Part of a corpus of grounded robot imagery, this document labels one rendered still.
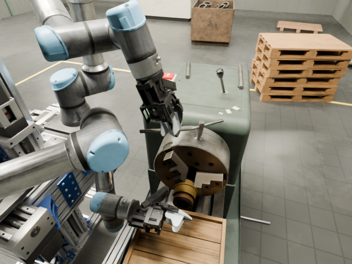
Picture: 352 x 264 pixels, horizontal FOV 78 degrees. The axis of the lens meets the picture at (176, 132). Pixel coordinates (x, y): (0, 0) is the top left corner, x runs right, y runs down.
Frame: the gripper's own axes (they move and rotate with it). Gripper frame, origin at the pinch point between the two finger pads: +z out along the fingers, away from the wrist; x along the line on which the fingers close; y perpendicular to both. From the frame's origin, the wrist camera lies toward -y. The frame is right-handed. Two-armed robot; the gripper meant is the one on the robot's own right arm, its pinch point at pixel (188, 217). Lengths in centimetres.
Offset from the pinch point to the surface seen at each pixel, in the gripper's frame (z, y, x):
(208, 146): 2.8, -20.9, 14.9
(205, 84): -4, -65, 18
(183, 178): -4.7, -11.7, 5.2
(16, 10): -793, -710, -95
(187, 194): -1.9, -6.5, 3.4
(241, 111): 14.1, -43.2, 17.9
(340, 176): 136, -140, -108
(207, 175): 4.1, -17.1, 3.4
